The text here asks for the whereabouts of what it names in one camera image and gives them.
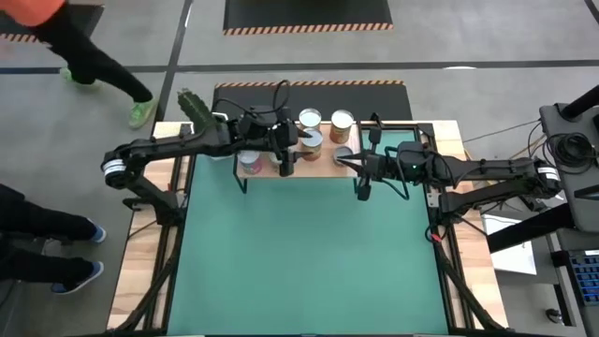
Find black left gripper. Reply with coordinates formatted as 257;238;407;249
231;110;314;178

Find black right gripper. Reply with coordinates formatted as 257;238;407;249
336;126;427;201

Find orange can white dots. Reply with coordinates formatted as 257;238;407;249
301;128;325;162

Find corn can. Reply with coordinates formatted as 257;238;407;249
298;108;323;131

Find orange pineapple can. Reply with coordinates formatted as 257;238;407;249
329;109;356;145

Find pink chicken soup can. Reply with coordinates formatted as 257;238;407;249
237;150;263;176

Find wooden shelf black legs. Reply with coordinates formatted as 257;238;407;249
232;120;368;195

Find black floor mat hazard stripes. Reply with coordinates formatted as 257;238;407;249
212;80;414;124
0;3;105;46
223;0;395;37

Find white plant pot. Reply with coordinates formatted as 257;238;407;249
211;110;235;163

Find green cactus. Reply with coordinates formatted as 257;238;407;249
176;87;220;137

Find green table mat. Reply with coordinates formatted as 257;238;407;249
167;128;451;336

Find black diagonal stand beam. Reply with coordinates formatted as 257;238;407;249
486;201;579;254

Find white paper sheet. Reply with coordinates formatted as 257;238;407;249
481;213;538;276

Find grey equipment cart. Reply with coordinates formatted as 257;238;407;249
537;101;599;234

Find black round pole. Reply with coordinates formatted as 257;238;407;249
560;83;599;121

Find backlit keyboard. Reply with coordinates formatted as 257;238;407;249
566;249;599;308

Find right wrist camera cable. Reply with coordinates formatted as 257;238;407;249
379;152;413;202

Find coiled black cable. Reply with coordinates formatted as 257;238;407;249
544;132;599;177

